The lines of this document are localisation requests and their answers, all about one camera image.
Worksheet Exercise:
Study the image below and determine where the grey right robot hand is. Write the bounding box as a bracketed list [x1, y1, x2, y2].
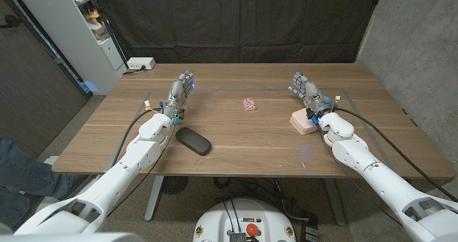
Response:
[288, 71, 333, 120]

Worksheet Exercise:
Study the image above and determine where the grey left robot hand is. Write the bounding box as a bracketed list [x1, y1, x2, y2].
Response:
[161, 69, 196, 120]

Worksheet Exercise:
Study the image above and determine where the pink jewelry box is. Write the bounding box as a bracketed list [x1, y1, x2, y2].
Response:
[289, 107, 318, 136]

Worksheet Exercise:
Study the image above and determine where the black glasses case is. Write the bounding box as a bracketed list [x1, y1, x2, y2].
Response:
[175, 127, 212, 157]

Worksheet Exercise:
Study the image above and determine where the white power strip box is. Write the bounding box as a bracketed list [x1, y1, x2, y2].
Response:
[127, 57, 157, 71]

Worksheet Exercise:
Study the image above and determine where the cardboard box on shelf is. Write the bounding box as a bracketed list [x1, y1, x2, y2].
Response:
[91, 23, 110, 41]

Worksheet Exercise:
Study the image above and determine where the pink pill blister pack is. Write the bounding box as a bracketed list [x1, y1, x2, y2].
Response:
[243, 97, 258, 112]

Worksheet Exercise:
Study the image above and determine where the black round floor fan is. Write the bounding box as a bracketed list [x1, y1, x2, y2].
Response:
[160, 176, 190, 195]

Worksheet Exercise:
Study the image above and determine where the black backdrop curtain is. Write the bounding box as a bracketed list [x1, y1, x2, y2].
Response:
[91, 0, 384, 64]

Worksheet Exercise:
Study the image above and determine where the grey table leg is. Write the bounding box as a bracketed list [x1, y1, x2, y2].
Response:
[145, 175, 165, 222]
[323, 177, 347, 227]

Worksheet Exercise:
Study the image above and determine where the yellow toy on shelf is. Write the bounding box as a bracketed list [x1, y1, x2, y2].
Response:
[85, 9, 101, 23]

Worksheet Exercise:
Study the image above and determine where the white robot torso base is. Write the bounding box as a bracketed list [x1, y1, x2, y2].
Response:
[193, 198, 297, 242]

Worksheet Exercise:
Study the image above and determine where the white shelf cabinet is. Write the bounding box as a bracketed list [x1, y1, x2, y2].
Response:
[10, 0, 128, 96]

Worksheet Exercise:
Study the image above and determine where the white floor platform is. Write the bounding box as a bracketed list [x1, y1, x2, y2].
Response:
[34, 155, 104, 214]

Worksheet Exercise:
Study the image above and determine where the person leg in jeans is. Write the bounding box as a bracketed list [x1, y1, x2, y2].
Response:
[0, 134, 76, 232]

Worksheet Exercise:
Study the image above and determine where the white robot chest shell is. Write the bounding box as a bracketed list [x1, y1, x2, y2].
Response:
[0, 232, 144, 242]

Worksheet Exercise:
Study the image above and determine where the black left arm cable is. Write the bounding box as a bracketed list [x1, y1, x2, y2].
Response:
[110, 107, 164, 170]

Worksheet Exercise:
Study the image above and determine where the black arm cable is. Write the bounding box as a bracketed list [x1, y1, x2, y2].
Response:
[110, 107, 164, 170]
[334, 107, 458, 203]

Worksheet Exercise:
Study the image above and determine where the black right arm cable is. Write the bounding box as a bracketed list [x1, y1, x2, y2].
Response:
[334, 107, 458, 203]

